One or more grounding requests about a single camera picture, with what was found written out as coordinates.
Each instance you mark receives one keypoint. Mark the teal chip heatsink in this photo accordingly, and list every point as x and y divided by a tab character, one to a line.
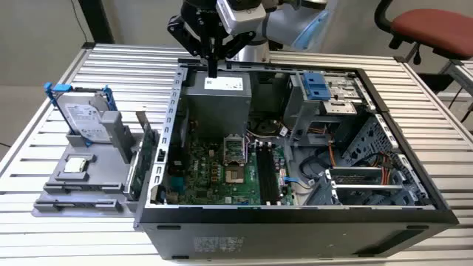
177	185

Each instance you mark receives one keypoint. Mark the aluminium frame side table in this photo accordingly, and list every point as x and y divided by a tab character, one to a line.
458	69

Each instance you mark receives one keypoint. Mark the blue plastic drive bracket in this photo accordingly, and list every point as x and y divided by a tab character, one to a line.
316	86

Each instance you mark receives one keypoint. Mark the silver CPU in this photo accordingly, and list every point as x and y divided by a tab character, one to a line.
75	165

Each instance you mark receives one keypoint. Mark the yellow square inductor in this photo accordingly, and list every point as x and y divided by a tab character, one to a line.
215	172
215	179
215	165

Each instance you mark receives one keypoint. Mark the metal drive cage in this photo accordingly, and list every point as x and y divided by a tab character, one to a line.
340	108

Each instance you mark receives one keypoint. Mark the RAM memory stick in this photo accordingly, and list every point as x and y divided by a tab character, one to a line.
84	188
79	205

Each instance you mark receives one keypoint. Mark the grey parts rack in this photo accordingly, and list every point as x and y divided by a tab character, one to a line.
103	160

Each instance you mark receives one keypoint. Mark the black vertical post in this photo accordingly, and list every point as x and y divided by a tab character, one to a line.
97	22

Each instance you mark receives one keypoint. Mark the grey metal disk bay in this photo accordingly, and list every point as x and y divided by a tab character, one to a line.
354	177

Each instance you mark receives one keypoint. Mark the red office chair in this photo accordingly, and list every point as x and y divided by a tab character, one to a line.
432	27

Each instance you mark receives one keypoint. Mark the black open PC case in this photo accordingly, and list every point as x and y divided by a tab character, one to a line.
296	238

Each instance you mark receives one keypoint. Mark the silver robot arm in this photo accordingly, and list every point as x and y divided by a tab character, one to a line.
284	25

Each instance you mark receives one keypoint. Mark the green graphics card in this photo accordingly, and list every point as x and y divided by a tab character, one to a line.
144	166

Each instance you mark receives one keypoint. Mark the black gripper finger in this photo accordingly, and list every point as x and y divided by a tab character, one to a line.
184	38
236	45

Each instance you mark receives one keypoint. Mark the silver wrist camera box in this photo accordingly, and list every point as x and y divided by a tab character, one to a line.
244	16

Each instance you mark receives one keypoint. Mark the grey power supply unit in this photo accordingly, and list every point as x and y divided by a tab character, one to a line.
217	110

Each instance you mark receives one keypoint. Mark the CPU socket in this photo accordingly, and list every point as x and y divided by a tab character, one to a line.
236	174

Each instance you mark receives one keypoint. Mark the green motherboard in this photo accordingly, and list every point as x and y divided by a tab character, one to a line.
207	194

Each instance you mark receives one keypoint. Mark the hard disk in blue carrier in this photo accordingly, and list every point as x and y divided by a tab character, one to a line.
81	116

